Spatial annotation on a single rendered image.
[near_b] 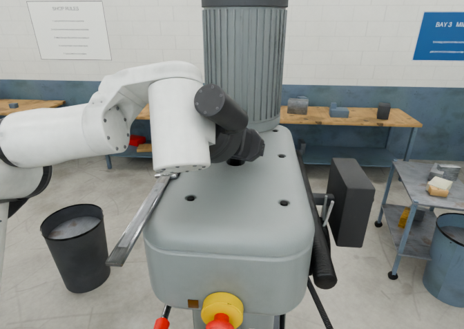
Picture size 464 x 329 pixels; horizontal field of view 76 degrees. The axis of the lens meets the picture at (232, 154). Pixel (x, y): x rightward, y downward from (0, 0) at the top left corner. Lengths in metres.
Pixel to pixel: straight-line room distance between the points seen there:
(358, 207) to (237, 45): 0.55
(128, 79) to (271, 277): 0.31
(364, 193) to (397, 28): 4.32
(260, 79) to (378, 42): 4.38
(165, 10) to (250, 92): 4.28
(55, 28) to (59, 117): 5.30
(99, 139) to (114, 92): 0.05
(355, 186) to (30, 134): 0.75
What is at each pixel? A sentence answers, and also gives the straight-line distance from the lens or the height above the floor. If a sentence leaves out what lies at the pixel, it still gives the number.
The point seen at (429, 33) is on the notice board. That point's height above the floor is 1.94.
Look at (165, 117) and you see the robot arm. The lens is 0.33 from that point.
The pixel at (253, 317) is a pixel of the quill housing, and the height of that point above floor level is 1.56.
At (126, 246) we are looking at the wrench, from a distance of 0.39.
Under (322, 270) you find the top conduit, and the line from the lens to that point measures 0.49.
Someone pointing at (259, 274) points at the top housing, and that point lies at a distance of 0.44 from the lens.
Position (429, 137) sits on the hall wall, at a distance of 5.74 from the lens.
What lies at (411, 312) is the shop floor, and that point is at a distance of 3.06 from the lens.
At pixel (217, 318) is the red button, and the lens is 0.47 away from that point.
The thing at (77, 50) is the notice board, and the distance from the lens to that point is 5.55.
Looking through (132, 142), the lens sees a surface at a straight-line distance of 5.12.
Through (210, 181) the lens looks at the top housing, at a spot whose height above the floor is 1.89.
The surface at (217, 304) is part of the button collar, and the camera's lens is 0.46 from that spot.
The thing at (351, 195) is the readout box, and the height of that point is 1.70.
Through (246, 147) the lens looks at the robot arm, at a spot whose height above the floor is 1.96.
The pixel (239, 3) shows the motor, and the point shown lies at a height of 2.17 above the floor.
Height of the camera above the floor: 2.15
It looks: 25 degrees down
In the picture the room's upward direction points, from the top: straight up
